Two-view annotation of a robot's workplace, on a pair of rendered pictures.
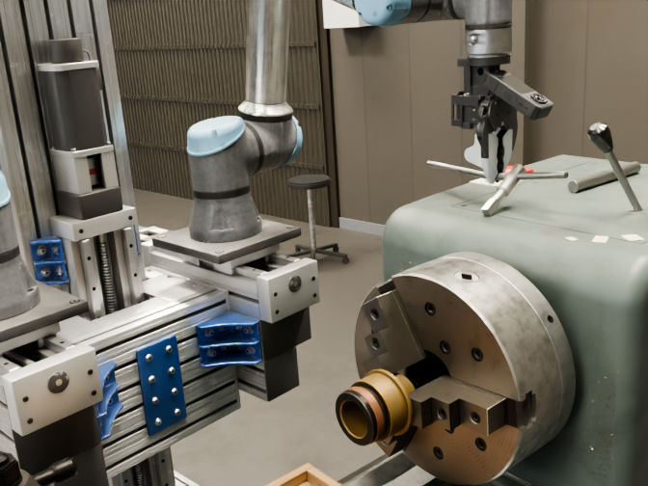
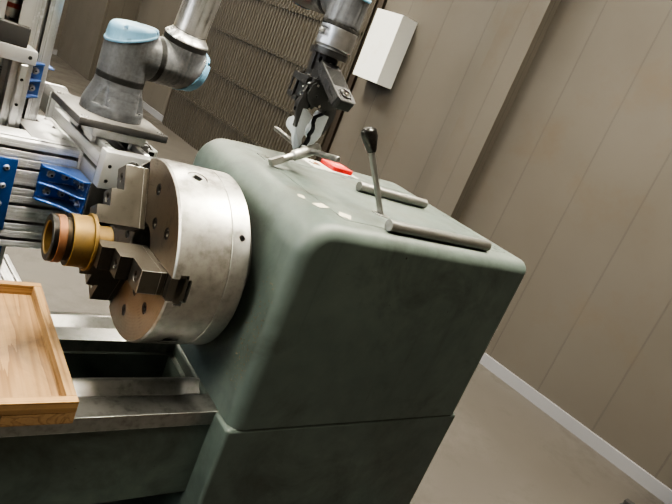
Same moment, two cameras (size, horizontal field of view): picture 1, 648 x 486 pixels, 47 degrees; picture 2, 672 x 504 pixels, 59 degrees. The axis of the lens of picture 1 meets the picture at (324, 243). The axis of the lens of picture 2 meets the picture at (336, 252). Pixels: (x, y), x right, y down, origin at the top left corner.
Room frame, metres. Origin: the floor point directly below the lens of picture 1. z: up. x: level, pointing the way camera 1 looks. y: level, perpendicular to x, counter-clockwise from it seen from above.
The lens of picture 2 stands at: (0.01, -0.42, 1.48)
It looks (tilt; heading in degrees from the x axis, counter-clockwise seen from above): 16 degrees down; 359
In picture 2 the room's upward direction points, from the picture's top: 22 degrees clockwise
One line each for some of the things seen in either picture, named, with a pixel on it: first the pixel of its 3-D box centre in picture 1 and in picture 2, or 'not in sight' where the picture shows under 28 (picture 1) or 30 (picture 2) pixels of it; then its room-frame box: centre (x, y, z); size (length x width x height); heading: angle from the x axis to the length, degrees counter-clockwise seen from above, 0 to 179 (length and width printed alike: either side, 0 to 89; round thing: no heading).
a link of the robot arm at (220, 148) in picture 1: (220, 152); (131, 49); (1.50, 0.20, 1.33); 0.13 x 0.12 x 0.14; 140
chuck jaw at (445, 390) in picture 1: (467, 407); (140, 269); (0.87, -0.17, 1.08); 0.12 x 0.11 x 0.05; 39
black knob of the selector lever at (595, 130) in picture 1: (600, 138); (368, 139); (1.11, -0.43, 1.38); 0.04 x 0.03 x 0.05; 129
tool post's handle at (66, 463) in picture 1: (54, 473); not in sight; (0.70, 0.31, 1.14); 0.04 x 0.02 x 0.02; 129
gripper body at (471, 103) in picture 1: (484, 93); (319, 78); (1.27, -0.29, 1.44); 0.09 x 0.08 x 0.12; 39
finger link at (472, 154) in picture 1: (479, 157); (294, 126); (1.25, -0.27, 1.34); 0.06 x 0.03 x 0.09; 39
